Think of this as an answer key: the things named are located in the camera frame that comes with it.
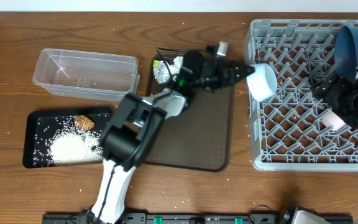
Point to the grey dishwasher rack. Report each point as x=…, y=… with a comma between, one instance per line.
x=286, y=131

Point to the dark blue bowl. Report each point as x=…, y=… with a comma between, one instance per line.
x=346, y=53

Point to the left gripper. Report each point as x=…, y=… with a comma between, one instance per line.
x=219, y=73

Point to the black bin lid tray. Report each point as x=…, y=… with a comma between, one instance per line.
x=43, y=125

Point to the spilled rice pile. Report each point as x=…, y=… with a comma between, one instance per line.
x=74, y=146

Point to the brown serving tray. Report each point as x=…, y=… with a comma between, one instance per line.
x=200, y=137

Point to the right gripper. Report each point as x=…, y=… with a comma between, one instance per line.
x=336, y=86

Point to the clear plastic container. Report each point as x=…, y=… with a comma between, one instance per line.
x=89, y=75

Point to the white napkin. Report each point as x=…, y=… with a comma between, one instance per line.
x=177, y=63

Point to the pink cup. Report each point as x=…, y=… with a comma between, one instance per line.
x=333, y=120

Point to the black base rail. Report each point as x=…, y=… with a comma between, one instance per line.
x=146, y=218

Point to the foil wrapper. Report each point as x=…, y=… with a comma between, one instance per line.
x=162, y=73

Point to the small bowl with rice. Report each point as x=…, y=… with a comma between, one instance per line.
x=262, y=84

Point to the brown food scrap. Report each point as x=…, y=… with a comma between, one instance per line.
x=84, y=123

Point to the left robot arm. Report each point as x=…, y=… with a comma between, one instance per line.
x=132, y=130

